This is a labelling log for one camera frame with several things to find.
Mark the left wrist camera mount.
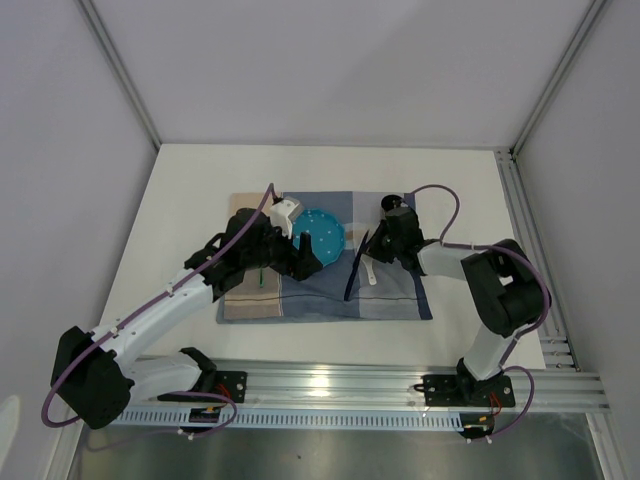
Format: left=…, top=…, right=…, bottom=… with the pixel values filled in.
left=269, top=197, right=304, bottom=239

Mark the brown mug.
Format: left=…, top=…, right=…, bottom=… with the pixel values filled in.
left=380, top=194, right=404, bottom=212

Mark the blue beige checked cloth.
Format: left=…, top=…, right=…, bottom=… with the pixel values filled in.
left=216, top=191, right=433, bottom=325

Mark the left aluminium frame post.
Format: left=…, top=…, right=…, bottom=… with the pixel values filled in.
left=74, top=0, right=162, bottom=153

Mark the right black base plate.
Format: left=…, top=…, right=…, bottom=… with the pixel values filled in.
left=412, top=374, right=516, bottom=408

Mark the teal dotted plate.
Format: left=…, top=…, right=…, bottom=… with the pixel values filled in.
left=293, top=209, right=346, bottom=267

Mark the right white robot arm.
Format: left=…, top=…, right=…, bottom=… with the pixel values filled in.
left=364, top=195, right=551, bottom=404

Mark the white ceramic spoon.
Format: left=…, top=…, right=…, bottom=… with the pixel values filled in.
left=361, top=255, right=377, bottom=286

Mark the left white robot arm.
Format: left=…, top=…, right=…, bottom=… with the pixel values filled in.
left=50, top=197, right=323, bottom=429

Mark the purple knife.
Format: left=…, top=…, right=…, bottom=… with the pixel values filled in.
left=343, top=230, right=370, bottom=302

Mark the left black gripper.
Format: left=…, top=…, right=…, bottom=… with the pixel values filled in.
left=242, top=217, right=322, bottom=282

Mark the aluminium frame post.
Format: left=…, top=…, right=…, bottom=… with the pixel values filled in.
left=74, top=0, right=162, bottom=153
left=510, top=0, right=611, bottom=161

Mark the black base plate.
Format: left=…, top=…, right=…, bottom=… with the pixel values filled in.
left=412, top=374, right=516, bottom=408
left=157, top=370, right=248, bottom=403

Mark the right aluminium frame post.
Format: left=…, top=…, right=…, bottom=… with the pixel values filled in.
left=510, top=0, right=611, bottom=161

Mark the aluminium mounting rail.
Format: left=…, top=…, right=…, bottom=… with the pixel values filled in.
left=64, top=356, right=612, bottom=414

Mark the white slotted cable duct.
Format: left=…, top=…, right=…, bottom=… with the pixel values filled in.
left=111, top=406, right=463, bottom=432

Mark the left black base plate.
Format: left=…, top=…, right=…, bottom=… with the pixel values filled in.
left=157, top=370, right=248, bottom=403

